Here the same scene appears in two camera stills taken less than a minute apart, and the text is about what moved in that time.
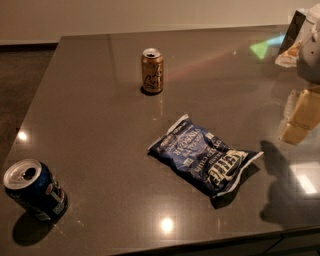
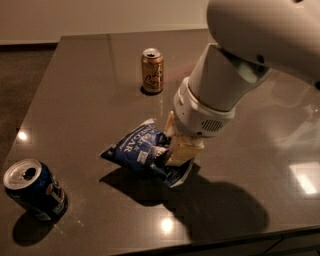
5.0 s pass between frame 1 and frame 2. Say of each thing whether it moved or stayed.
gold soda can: stayed
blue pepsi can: stayed
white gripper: moved
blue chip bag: moved
